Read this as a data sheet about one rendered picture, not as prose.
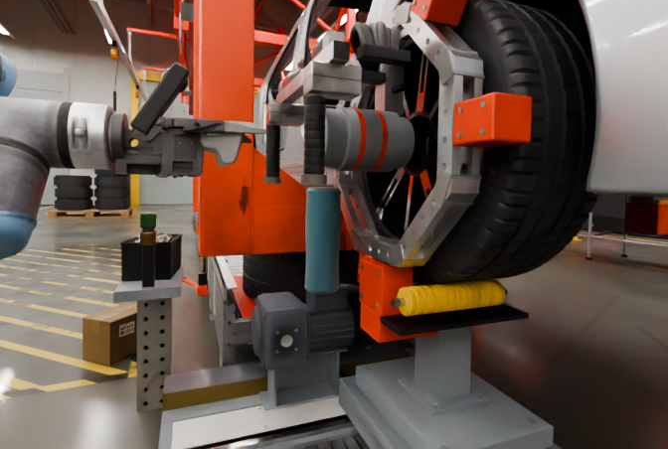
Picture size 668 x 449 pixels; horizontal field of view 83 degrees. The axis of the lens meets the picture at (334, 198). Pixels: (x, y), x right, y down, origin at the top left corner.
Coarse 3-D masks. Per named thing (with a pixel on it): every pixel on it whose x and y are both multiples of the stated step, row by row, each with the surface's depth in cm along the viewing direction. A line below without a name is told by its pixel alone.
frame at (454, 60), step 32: (416, 32) 72; (448, 32) 70; (448, 64) 63; (480, 64) 64; (448, 96) 63; (448, 128) 63; (448, 160) 63; (352, 192) 110; (448, 192) 63; (352, 224) 100; (416, 224) 72; (448, 224) 70; (384, 256) 84; (416, 256) 77
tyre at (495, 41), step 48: (480, 0) 69; (480, 48) 68; (528, 48) 63; (576, 48) 68; (576, 96) 64; (528, 144) 60; (576, 144) 64; (480, 192) 68; (528, 192) 63; (576, 192) 67; (480, 240) 68; (528, 240) 70
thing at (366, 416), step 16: (352, 384) 114; (352, 400) 104; (368, 400) 106; (352, 416) 104; (368, 416) 95; (384, 416) 98; (368, 432) 95; (384, 432) 92; (384, 448) 87; (400, 448) 87; (544, 448) 88; (560, 448) 85
